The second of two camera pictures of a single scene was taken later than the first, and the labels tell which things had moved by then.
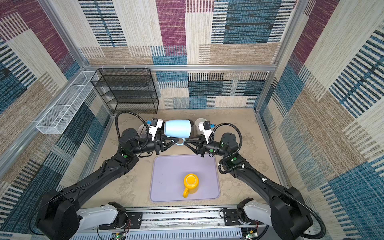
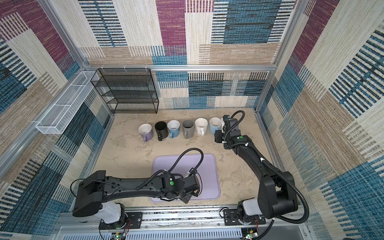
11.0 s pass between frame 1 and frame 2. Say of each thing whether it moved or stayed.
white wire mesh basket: stayed
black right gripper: moved
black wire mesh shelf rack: stayed
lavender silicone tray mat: stayed
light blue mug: moved
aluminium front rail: stayed
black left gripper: moved
